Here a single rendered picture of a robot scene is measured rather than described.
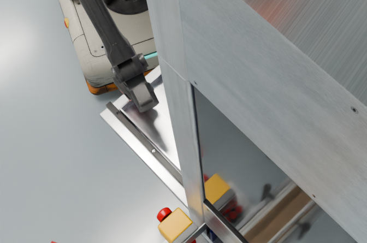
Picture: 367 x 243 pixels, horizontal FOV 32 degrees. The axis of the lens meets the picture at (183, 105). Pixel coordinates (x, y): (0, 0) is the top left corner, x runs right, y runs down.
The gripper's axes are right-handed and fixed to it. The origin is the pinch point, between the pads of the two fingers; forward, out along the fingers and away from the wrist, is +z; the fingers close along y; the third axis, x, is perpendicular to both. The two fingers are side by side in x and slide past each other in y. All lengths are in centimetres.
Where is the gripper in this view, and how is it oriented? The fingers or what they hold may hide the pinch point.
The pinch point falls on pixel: (134, 94)
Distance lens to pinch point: 185.0
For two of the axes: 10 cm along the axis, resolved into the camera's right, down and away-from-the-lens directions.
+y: 6.8, 7.1, -1.7
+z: -0.6, 2.8, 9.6
